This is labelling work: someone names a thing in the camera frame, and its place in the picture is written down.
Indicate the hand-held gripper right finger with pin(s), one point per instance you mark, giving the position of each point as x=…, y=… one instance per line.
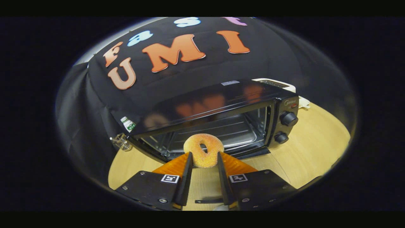
x=224, y=180

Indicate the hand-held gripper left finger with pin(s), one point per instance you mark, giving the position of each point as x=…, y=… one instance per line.
x=186, y=180

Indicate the black toaster oven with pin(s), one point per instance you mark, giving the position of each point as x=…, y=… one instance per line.
x=221, y=95

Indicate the white slot toaster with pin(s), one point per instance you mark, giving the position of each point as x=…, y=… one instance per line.
x=284, y=86

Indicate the white plate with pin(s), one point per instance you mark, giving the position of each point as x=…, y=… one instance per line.
x=221, y=208

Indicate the white bottle with green label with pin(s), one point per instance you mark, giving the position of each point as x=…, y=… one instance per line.
x=128, y=124

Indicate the small white dish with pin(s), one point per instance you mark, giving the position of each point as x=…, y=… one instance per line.
x=303, y=102

